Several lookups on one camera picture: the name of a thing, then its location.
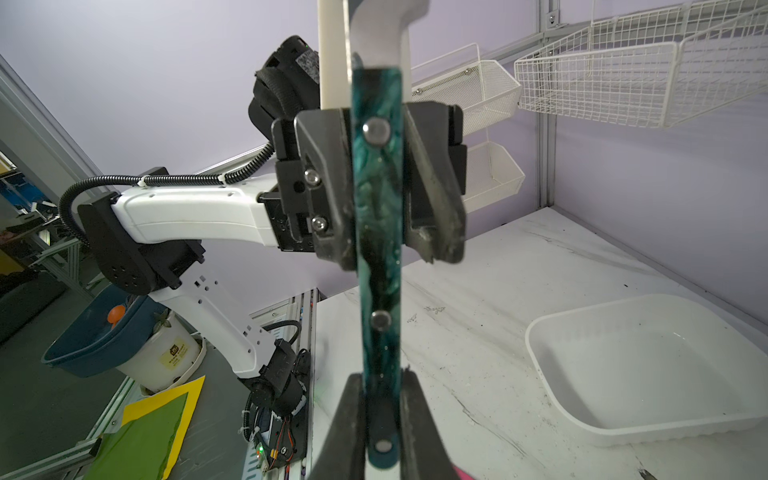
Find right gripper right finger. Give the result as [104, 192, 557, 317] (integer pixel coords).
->
[400, 369, 459, 480]

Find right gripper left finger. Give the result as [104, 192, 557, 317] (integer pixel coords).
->
[308, 373, 366, 480]

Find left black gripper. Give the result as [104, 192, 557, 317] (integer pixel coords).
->
[258, 101, 467, 270]

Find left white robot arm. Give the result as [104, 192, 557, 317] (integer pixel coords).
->
[59, 36, 467, 431]

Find white bucket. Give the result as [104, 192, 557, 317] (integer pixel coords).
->
[117, 312, 207, 396]

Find yellow green floor sheets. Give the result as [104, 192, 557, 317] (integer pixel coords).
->
[85, 377, 205, 479]

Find white plastic tray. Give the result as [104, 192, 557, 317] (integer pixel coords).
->
[525, 294, 767, 447]

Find blue plastic bin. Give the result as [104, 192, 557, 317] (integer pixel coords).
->
[41, 285, 168, 378]

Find colourful background clutter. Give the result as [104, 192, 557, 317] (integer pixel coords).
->
[1, 154, 67, 342]

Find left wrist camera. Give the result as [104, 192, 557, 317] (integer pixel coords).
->
[318, 1, 429, 110]

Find white wire wall basket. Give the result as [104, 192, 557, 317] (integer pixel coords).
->
[514, 1, 767, 128]

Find black corrugated cable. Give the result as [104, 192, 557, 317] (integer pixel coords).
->
[58, 142, 277, 247]

